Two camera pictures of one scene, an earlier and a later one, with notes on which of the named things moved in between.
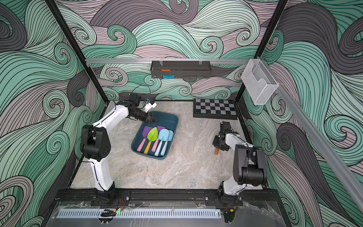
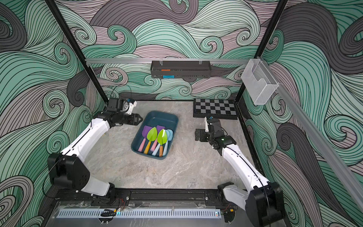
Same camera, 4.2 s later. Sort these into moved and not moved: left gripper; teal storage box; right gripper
Moved: right gripper; left gripper
Not moved: teal storage box
